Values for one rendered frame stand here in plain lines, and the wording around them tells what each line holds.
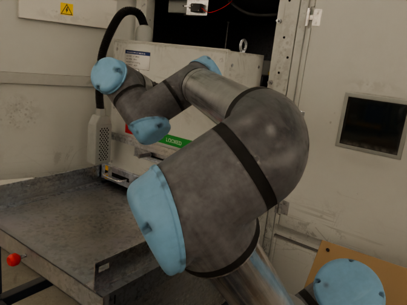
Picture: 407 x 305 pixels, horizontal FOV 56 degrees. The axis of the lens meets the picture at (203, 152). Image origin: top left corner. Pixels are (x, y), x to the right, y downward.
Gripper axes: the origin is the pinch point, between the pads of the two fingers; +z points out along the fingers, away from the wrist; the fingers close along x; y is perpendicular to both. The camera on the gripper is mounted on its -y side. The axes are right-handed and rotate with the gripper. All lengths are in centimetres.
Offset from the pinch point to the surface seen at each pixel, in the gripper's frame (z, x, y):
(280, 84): 23.2, 15.3, 26.8
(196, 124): 12.2, -3.0, 5.3
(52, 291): 82, -102, -88
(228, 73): 6.7, 12.9, 14.2
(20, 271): 88, -100, -118
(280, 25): 19.4, 33.2, 24.1
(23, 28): 5, 21, -64
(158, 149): 14.0, -12.7, -6.8
